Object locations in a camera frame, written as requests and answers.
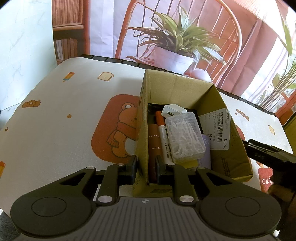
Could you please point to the purple booklet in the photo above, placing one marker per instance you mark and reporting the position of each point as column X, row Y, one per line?
column 206, row 160

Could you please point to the brown cardboard box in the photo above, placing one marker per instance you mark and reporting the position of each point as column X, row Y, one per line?
column 167, row 88

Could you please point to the printed living room backdrop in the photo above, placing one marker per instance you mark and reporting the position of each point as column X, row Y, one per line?
column 246, row 47

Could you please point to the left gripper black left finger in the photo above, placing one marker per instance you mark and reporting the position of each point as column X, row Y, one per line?
column 112, row 178

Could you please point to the orange cap white marker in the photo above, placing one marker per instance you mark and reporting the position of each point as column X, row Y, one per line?
column 164, row 138

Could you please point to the white usb charger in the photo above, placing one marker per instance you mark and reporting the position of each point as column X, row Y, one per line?
column 172, row 110

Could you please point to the brown cylindrical tube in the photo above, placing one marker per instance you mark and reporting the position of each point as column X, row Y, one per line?
column 155, row 149

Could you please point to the clear plastic floss pick box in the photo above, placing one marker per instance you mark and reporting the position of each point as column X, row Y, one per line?
column 185, row 138

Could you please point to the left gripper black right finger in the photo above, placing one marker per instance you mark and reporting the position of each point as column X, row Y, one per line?
column 177, row 177

